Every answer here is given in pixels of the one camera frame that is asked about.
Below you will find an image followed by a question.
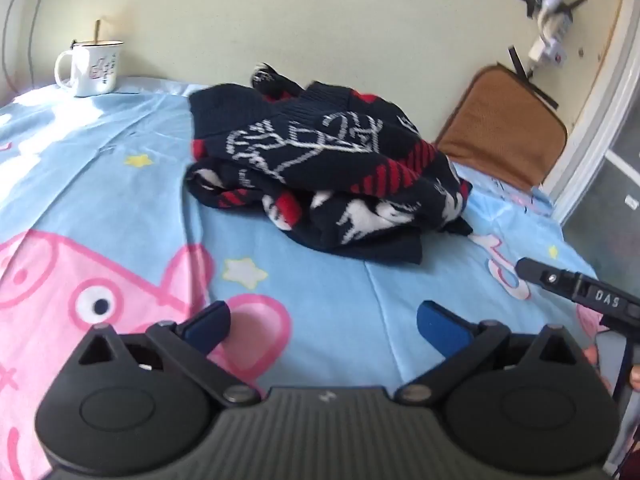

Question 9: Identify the navy red patterned knit sweater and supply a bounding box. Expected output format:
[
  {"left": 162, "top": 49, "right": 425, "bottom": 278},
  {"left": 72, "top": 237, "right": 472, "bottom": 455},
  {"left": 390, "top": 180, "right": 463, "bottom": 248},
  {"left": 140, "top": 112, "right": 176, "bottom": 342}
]
[{"left": 185, "top": 62, "right": 473, "bottom": 266}]

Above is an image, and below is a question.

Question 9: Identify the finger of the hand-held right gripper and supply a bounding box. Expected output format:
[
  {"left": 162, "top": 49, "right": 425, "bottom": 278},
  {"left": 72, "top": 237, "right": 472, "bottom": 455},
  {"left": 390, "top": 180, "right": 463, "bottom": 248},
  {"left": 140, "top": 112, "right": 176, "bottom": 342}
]
[{"left": 515, "top": 257, "right": 585, "bottom": 302}]

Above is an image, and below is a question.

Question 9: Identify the thin wall cable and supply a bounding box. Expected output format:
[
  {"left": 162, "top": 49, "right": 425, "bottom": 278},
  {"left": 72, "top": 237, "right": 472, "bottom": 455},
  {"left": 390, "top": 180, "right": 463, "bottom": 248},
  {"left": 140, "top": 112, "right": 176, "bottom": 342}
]
[{"left": 0, "top": 0, "right": 43, "bottom": 92}]

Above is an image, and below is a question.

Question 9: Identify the blue cartoon pig bedsheet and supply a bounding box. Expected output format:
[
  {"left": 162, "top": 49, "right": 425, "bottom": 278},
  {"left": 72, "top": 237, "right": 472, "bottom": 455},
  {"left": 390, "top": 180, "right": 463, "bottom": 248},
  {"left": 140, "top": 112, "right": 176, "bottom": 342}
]
[{"left": 0, "top": 76, "right": 640, "bottom": 480}]

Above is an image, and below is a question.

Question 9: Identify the white enamel mug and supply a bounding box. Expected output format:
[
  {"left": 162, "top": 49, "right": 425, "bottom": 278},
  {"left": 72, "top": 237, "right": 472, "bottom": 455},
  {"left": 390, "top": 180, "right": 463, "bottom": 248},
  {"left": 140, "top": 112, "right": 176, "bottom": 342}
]
[{"left": 54, "top": 40, "right": 124, "bottom": 98}]

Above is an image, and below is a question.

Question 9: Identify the brown seat cushion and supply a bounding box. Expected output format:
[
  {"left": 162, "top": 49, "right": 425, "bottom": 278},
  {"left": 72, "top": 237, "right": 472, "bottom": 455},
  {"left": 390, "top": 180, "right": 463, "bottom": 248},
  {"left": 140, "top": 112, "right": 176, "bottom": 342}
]
[{"left": 435, "top": 63, "right": 569, "bottom": 192}]

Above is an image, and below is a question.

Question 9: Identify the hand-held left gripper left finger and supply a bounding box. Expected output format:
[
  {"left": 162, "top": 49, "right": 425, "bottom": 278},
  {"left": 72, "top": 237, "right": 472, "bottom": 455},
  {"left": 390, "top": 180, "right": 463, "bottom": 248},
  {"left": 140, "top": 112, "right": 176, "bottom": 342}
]
[{"left": 75, "top": 301, "right": 262, "bottom": 407}]

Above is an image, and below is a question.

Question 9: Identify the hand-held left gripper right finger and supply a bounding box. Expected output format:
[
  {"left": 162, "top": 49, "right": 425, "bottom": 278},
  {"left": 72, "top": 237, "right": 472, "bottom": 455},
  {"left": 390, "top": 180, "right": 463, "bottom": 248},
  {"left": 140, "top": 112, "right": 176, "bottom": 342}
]
[{"left": 395, "top": 301, "right": 583, "bottom": 407}]

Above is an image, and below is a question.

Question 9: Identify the white window frame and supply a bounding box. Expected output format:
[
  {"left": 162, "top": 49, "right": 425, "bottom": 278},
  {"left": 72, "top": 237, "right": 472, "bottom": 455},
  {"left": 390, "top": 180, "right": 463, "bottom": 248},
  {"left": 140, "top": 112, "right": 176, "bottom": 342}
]
[{"left": 550, "top": 0, "right": 640, "bottom": 226}]

